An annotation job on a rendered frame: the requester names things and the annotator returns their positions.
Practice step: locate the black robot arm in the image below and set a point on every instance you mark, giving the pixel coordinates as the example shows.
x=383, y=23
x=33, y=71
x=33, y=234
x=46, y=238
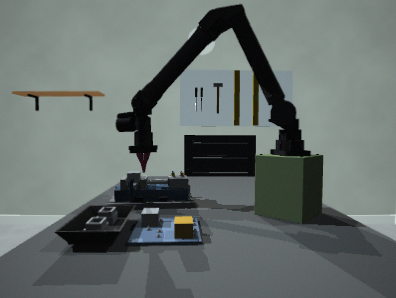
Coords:
x=282, y=112

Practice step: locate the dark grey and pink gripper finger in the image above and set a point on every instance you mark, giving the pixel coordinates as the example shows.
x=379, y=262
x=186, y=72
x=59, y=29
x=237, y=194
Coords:
x=146, y=157
x=141, y=160

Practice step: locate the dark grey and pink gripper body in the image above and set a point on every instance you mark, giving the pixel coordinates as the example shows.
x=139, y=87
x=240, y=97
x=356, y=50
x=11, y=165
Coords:
x=143, y=143

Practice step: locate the yellow block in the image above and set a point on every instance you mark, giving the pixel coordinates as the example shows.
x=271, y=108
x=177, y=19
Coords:
x=183, y=227

